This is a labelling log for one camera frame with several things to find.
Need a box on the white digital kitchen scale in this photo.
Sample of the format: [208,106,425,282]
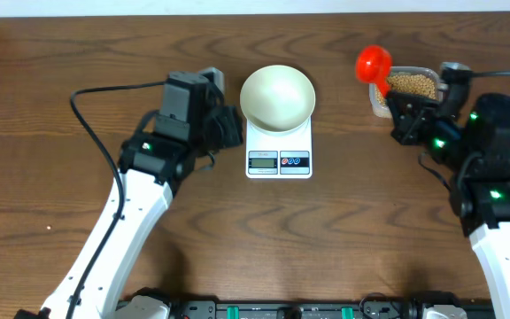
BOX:
[245,119,313,179]

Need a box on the white round bowl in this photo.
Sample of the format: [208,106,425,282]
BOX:
[240,65,316,134]

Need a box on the clear plastic soybean container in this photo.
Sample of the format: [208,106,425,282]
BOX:
[369,66,443,119]

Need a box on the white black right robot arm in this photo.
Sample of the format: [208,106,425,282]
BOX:
[384,63,510,318]

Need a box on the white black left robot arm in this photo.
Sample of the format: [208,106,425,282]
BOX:
[16,67,243,318]

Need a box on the red plastic measuring scoop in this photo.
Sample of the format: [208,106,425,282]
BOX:
[355,45,392,97]

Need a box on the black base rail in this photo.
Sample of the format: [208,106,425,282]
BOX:
[117,290,498,319]

